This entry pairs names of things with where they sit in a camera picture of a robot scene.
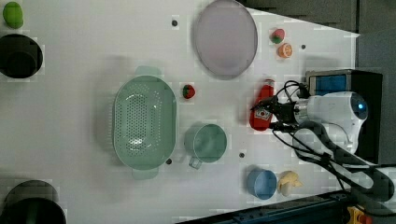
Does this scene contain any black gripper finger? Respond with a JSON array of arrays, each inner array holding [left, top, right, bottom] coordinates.
[[269, 121, 294, 132], [250, 96, 278, 111]]

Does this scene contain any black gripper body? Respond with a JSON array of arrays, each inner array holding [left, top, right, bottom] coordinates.
[[270, 102, 298, 133]]

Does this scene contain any red plush ketchup bottle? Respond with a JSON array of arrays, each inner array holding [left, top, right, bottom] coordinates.
[[249, 78, 275, 132]]

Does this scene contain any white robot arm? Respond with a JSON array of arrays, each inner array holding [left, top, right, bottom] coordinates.
[[251, 91, 395, 204]]

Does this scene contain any orange slice toy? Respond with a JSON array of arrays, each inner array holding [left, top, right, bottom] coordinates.
[[276, 43, 293, 58]]

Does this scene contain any yellow peeled banana toy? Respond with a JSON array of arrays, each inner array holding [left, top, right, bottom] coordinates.
[[277, 171, 303, 197]]

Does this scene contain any blue bowl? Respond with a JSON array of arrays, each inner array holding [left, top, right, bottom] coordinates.
[[247, 169, 277, 200]]

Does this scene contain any large red plush strawberry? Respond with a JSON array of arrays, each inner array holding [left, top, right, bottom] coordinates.
[[270, 29, 285, 44]]

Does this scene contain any grey round plate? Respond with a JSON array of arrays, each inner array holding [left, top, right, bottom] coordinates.
[[193, 0, 258, 77]]

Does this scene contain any small red strawberry toy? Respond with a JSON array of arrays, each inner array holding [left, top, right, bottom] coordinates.
[[182, 84, 195, 99]]

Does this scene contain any yellow orange clamp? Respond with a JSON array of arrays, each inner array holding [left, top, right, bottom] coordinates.
[[346, 206, 367, 224]]

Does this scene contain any green oval colander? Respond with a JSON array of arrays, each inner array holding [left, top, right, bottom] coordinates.
[[112, 66, 177, 180]]

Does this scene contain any black cylindrical cup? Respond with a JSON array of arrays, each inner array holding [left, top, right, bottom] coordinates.
[[1, 180, 67, 224], [0, 34, 43, 79]]

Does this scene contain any green round toy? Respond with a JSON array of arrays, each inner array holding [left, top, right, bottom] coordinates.
[[3, 1, 24, 29]]

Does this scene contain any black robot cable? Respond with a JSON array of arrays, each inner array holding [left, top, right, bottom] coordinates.
[[270, 79, 396, 218]]

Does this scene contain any green cup with handle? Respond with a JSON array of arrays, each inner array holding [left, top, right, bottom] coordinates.
[[184, 123, 227, 170]]

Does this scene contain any blue metal frame rail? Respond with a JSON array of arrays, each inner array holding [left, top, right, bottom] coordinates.
[[180, 192, 396, 224]]

